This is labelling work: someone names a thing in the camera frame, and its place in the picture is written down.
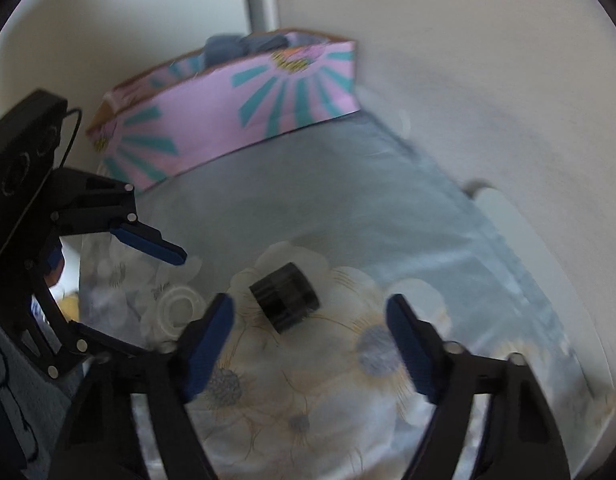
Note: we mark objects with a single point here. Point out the cardboard box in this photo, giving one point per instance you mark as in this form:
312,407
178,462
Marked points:
100,115

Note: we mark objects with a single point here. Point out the clear tape roll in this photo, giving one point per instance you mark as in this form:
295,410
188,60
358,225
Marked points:
167,321

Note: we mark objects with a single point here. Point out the blue grey cloth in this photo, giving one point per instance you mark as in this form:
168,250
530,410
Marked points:
237,47

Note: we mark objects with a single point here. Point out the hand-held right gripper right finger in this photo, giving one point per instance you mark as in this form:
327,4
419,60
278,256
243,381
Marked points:
413,347

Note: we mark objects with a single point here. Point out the pink teal striped paper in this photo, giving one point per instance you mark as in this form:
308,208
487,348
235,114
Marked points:
212,110

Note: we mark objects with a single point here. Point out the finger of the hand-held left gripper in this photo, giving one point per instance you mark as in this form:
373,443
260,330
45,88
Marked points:
67,332
147,245

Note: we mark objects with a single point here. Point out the floral bedsheet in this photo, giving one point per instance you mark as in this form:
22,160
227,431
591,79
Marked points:
338,185

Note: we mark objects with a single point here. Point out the black cylinder cap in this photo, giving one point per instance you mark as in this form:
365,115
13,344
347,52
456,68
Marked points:
285,300

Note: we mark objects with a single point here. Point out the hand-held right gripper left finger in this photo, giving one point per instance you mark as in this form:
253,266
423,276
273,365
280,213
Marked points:
207,345

